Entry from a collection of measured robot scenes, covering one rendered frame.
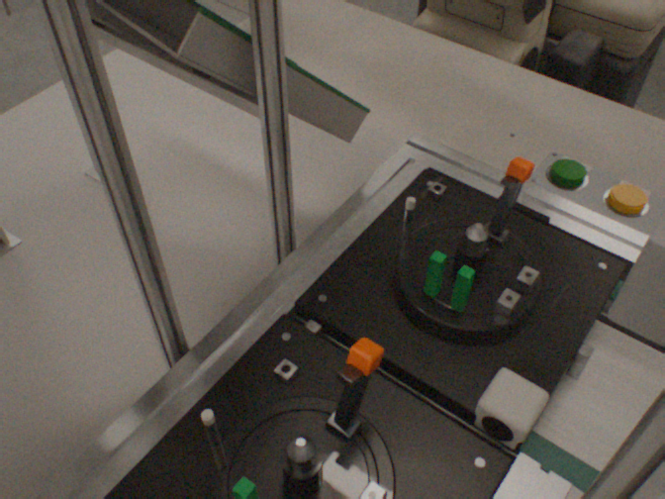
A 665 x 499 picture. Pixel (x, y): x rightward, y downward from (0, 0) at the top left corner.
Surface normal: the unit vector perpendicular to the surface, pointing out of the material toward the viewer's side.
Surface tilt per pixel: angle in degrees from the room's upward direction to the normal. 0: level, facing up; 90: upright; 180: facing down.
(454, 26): 8
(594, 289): 0
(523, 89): 0
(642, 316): 90
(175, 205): 0
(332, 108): 90
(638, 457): 90
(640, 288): 90
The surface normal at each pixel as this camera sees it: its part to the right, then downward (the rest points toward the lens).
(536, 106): 0.00, -0.66
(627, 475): -0.60, 0.60
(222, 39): 0.69, 0.55
